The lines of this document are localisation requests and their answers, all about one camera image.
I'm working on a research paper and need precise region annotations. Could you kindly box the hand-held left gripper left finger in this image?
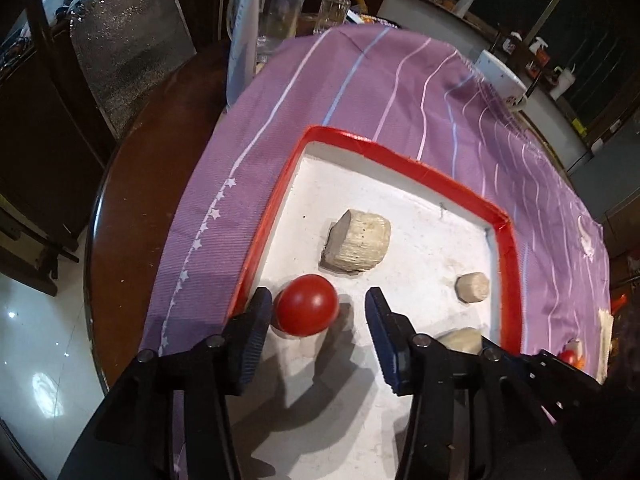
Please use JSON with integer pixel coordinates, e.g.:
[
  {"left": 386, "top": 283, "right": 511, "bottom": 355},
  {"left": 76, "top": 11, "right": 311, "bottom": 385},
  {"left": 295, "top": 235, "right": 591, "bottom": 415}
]
[{"left": 57, "top": 287, "right": 273, "bottom": 480}]

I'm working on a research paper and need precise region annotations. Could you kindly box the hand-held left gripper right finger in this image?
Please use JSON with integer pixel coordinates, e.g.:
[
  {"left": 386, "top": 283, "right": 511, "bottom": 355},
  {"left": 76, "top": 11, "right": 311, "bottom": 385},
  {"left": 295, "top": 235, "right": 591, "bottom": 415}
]
[{"left": 365, "top": 287, "right": 581, "bottom": 480}]

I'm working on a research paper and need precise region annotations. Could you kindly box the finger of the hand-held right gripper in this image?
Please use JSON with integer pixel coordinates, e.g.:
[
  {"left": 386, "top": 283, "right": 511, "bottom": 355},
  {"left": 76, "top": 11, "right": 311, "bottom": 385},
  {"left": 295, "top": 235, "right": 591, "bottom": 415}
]
[{"left": 520, "top": 351, "right": 603, "bottom": 423}]

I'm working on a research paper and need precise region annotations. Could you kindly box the red rimmed white tray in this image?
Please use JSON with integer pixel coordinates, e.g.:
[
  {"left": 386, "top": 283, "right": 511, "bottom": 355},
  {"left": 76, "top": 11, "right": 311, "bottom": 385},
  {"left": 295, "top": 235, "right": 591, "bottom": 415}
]
[{"left": 225, "top": 125, "right": 525, "bottom": 480}]

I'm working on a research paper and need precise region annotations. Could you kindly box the small round sugarcane piece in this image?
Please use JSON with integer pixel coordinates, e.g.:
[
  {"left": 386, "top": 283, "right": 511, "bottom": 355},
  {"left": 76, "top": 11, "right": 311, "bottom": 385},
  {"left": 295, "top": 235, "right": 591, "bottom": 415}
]
[{"left": 455, "top": 271, "right": 491, "bottom": 305}]

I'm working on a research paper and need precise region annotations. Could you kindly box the large sugarcane piece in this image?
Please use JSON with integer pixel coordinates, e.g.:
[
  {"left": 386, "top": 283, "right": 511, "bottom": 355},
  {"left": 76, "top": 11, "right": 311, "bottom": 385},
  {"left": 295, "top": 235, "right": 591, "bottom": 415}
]
[{"left": 320, "top": 209, "right": 392, "bottom": 276}]

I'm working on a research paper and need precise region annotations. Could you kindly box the purple striped cloth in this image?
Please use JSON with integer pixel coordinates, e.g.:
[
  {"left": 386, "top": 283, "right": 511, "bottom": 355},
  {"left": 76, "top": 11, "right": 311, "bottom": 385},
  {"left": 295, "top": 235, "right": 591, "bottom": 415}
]
[{"left": 139, "top": 26, "right": 613, "bottom": 480}]

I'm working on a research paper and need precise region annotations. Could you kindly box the white counter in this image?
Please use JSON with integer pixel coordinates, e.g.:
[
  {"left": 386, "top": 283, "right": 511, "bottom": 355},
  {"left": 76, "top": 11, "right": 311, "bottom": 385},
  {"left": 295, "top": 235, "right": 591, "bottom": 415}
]
[{"left": 377, "top": 0, "right": 598, "bottom": 173}]

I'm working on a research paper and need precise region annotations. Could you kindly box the white mug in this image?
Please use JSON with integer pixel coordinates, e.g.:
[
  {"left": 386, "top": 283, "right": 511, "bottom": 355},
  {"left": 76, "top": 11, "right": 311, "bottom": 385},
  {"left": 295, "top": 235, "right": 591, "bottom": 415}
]
[{"left": 472, "top": 50, "right": 531, "bottom": 111}]

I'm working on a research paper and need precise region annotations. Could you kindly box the white jug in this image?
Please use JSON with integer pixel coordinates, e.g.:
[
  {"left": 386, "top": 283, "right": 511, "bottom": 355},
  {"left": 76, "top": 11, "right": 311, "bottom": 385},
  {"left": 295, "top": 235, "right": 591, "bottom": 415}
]
[{"left": 550, "top": 64, "right": 579, "bottom": 102}]

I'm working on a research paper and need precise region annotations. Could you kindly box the dark wooden chair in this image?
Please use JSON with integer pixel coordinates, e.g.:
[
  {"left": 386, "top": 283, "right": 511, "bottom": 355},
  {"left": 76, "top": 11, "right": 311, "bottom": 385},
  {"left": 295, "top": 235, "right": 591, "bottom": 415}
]
[{"left": 0, "top": 0, "right": 121, "bottom": 271}]

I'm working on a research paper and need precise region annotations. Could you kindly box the white spray bottle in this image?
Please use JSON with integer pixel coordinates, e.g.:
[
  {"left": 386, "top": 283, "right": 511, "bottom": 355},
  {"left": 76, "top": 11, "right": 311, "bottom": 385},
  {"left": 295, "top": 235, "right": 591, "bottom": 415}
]
[{"left": 527, "top": 36, "right": 551, "bottom": 73}]

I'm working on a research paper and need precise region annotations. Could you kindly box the glass pitcher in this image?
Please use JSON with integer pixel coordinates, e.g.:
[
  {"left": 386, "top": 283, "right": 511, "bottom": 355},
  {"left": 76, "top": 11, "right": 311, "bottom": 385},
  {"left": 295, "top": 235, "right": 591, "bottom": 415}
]
[{"left": 227, "top": 0, "right": 313, "bottom": 56}]

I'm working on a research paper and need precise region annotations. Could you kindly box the glass bottle with red cap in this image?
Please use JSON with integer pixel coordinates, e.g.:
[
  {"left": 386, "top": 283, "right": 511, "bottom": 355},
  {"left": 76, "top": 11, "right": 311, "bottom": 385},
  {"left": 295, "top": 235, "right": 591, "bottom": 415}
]
[{"left": 315, "top": 0, "right": 352, "bottom": 34}]

